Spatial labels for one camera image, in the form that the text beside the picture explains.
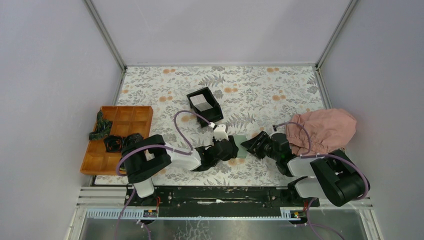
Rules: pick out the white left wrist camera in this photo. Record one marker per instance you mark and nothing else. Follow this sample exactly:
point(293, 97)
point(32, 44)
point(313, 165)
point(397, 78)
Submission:
point(219, 131)

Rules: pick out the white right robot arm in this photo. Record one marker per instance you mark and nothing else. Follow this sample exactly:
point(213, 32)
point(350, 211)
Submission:
point(323, 176)

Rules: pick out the black card box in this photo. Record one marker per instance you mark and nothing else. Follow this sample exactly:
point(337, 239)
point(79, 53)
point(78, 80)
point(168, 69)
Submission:
point(213, 115)

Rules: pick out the stack of white cards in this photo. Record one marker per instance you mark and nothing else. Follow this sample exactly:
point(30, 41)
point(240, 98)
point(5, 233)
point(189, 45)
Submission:
point(200, 102)

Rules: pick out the pink cloth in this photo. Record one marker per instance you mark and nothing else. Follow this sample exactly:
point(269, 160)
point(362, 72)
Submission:
point(321, 131)

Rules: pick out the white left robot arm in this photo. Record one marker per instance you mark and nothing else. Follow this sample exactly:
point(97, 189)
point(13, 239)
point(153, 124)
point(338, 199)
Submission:
point(143, 159)

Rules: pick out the orange compartment tray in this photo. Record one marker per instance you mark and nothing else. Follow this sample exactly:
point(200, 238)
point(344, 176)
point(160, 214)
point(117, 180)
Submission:
point(114, 127)

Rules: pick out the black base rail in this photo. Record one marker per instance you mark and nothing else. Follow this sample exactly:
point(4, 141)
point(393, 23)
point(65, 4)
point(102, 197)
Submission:
point(214, 201)

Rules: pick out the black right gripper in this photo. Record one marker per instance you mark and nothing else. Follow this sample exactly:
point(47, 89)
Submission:
point(251, 144)

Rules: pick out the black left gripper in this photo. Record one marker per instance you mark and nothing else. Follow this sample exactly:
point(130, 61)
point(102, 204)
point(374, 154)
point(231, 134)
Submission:
point(232, 154)

